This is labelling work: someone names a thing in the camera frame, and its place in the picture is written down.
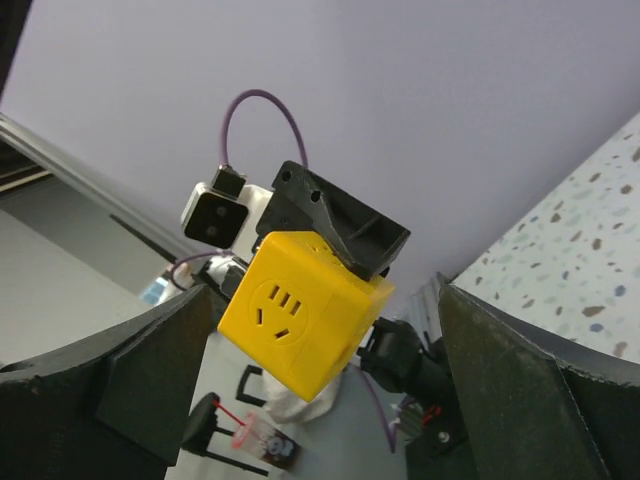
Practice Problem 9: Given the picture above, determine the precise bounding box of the yellow cube plug adapter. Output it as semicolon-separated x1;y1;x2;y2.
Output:
218;231;395;402

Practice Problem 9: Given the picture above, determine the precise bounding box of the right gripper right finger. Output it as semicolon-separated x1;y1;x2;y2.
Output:
439;286;639;479

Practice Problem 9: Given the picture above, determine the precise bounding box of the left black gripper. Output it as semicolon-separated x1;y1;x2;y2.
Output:
230;161;467;450

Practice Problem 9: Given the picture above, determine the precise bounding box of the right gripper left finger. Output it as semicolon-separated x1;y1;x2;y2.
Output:
1;286;212;479

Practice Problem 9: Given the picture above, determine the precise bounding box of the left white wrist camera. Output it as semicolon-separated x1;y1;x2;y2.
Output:
181;165;273;258

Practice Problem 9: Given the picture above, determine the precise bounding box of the aluminium frame rail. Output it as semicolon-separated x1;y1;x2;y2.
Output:
1;114;197;259

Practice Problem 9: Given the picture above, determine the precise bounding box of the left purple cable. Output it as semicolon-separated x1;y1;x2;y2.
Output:
164;88;401;454

